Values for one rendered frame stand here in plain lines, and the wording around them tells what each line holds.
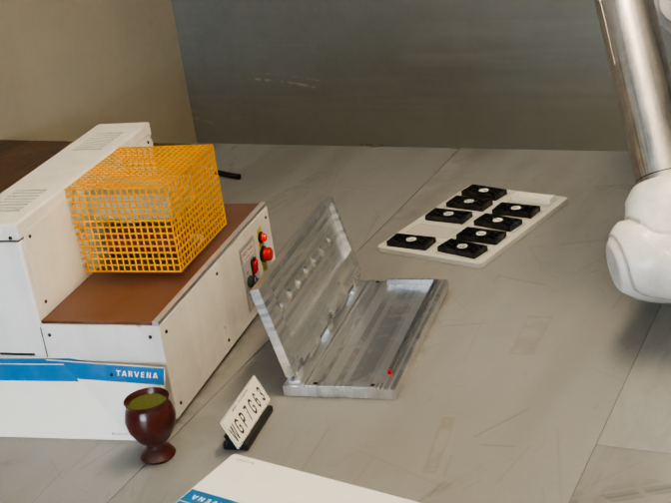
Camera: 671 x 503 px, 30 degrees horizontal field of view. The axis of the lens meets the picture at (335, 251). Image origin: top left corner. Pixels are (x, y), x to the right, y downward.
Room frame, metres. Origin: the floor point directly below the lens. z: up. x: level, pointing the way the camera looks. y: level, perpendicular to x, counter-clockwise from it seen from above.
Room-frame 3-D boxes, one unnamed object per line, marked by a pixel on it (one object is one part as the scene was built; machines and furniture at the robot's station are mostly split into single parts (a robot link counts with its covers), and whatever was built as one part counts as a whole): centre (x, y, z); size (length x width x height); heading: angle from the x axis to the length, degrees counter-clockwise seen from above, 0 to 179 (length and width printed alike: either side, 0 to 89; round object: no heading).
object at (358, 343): (2.14, -0.04, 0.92); 0.44 x 0.21 x 0.04; 160
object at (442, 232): (2.63, -0.32, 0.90); 0.40 x 0.27 x 0.01; 140
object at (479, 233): (2.53, -0.32, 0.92); 0.10 x 0.05 x 0.01; 52
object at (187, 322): (2.34, 0.37, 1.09); 0.75 x 0.40 x 0.38; 160
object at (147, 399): (1.82, 0.34, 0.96); 0.09 x 0.09 x 0.11
